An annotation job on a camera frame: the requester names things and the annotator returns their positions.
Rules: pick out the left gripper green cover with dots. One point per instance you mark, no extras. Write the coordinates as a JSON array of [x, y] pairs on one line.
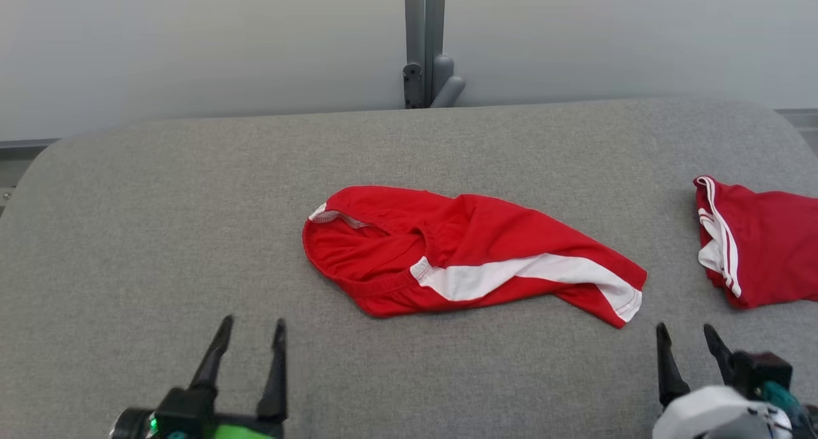
[[249, 431]]

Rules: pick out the grey rounded post foot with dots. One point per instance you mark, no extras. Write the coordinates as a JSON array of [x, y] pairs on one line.
[[447, 84]]

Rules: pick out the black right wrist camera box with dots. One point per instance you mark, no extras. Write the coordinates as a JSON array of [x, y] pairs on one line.
[[763, 370]]

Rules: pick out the dark grey post bracket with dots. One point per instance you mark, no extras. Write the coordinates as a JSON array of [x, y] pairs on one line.
[[413, 84]]

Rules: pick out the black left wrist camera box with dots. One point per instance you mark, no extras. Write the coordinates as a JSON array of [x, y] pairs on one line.
[[185, 407]]

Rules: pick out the red basketball jersey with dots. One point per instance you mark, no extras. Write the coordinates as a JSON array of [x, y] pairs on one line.
[[773, 247]]

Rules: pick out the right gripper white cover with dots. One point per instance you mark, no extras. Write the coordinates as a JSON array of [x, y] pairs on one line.
[[703, 410]]

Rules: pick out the grey partition post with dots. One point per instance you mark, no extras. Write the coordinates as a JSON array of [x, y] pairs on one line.
[[425, 17]]

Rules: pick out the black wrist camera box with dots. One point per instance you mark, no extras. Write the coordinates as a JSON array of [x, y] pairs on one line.
[[763, 370], [185, 407]]

